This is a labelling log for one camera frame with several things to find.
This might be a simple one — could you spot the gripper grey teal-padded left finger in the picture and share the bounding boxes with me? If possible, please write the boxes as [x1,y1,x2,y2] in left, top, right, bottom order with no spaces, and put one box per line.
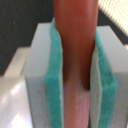
[23,20,64,128]

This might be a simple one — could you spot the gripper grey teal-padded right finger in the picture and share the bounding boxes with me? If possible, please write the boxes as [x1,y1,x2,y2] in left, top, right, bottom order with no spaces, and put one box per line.
[90,26,128,128]

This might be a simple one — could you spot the brown toy sausage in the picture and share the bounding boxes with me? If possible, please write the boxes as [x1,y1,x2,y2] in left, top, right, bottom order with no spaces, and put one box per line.
[54,0,98,128]

